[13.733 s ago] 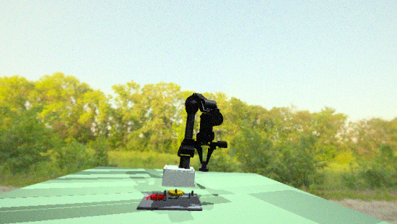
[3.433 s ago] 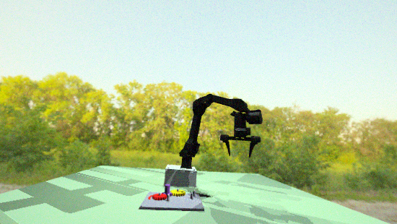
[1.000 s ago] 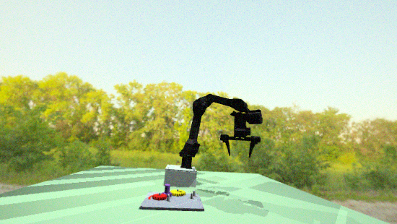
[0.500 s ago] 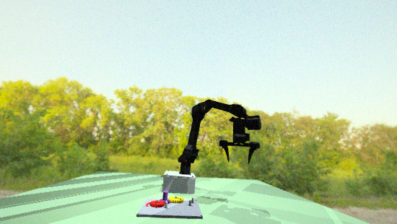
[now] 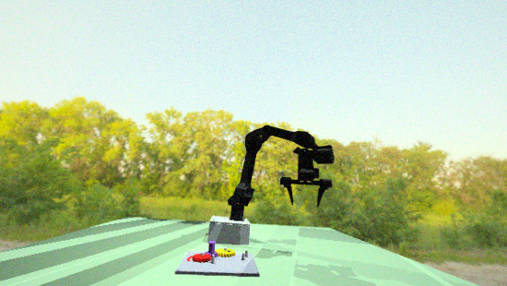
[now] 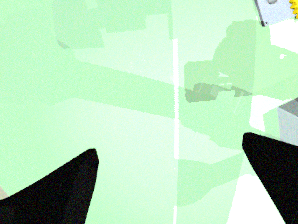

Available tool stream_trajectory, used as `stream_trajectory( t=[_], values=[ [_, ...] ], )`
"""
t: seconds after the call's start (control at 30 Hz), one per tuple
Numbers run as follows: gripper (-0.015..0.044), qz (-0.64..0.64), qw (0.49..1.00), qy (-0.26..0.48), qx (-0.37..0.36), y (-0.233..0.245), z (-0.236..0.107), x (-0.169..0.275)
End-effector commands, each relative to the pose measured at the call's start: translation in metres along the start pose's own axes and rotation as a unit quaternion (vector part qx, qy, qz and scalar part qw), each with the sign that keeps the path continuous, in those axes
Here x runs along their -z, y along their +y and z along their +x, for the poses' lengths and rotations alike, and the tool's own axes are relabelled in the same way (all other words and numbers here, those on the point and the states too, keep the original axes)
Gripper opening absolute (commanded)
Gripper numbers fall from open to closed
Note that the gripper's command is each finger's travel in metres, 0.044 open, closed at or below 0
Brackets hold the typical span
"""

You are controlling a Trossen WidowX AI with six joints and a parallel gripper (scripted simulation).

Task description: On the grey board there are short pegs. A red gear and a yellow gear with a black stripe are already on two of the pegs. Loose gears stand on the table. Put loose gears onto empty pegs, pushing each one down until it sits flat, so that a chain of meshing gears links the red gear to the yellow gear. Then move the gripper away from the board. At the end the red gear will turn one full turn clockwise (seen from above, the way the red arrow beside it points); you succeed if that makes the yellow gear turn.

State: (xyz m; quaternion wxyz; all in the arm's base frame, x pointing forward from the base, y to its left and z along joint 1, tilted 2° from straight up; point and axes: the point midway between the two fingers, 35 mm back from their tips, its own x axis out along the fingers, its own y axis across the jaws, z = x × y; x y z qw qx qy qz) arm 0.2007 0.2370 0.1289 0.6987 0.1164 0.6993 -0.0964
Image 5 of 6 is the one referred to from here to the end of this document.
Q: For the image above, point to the red gear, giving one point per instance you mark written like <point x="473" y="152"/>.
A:
<point x="204" y="258"/>

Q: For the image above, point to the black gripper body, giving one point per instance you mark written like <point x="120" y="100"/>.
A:
<point x="324" y="183"/>

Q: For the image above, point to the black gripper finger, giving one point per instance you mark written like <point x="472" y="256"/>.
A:
<point x="290" y="192"/>
<point x="320" y="194"/>

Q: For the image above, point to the dark purple gear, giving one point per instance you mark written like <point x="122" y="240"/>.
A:
<point x="211" y="249"/>

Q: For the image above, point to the yellow gear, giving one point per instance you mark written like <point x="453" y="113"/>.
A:
<point x="228" y="252"/>

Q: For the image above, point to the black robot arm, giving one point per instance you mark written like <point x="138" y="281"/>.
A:
<point x="253" y="142"/>

